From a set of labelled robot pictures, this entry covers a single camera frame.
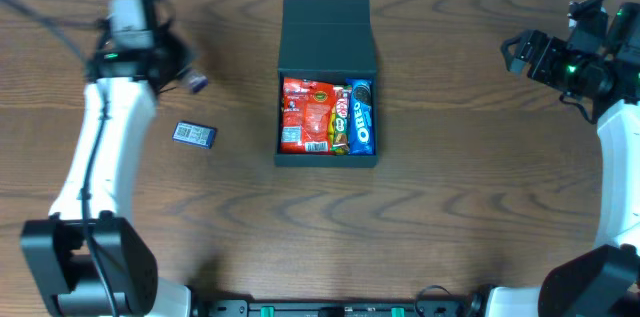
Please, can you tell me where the blue Oreo cookie pack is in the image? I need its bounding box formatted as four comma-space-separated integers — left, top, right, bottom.
347, 79, 375, 155

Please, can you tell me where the dark green box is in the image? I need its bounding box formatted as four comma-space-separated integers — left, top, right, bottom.
274, 0, 378, 168

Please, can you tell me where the long dark blue chocolate bar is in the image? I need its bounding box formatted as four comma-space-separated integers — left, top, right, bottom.
180, 68, 209, 94

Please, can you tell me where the red KitKat bar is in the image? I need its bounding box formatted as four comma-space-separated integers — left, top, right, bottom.
329, 85, 352, 155

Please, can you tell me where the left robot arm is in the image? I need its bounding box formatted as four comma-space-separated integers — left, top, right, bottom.
20, 32, 197, 316

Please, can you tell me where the red Hacks candy bag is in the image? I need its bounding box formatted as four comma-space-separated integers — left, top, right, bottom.
280, 78, 335, 154

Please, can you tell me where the small blue candy bar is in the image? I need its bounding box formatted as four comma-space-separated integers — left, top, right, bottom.
172, 121, 217, 149

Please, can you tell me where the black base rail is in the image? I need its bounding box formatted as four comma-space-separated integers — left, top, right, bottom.
189, 296, 486, 317

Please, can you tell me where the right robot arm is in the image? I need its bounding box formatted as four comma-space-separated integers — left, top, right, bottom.
463, 0, 639, 317

